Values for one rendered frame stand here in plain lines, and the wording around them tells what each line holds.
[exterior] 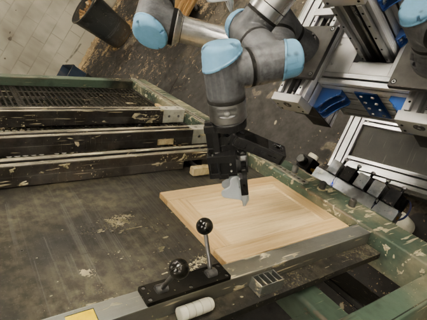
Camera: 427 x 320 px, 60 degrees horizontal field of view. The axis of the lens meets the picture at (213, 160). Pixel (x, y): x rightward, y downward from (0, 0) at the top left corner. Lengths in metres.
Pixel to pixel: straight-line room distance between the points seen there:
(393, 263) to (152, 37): 0.99
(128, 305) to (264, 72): 0.51
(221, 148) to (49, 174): 0.65
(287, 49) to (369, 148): 1.47
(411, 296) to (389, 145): 1.22
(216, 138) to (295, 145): 1.89
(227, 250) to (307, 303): 0.23
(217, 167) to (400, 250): 0.64
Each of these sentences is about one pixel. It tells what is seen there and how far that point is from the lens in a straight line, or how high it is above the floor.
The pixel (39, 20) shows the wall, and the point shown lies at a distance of 6.26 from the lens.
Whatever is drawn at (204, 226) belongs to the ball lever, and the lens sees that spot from 0.80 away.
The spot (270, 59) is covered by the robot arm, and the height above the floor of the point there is 1.59.
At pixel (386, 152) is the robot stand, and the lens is 2.10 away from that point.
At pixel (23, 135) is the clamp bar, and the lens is 1.44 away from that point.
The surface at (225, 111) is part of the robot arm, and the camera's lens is 0.70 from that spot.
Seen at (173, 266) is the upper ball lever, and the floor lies 1.56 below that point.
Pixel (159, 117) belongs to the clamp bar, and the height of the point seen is 1.02.
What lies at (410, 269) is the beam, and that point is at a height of 0.88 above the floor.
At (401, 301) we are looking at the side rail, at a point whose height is 1.09.
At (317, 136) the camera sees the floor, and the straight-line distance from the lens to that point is 2.56.
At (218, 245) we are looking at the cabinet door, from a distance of 0.98.
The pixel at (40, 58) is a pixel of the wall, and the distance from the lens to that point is 6.25.
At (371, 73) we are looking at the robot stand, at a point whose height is 0.95.
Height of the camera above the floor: 2.03
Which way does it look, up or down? 42 degrees down
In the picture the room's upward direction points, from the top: 58 degrees counter-clockwise
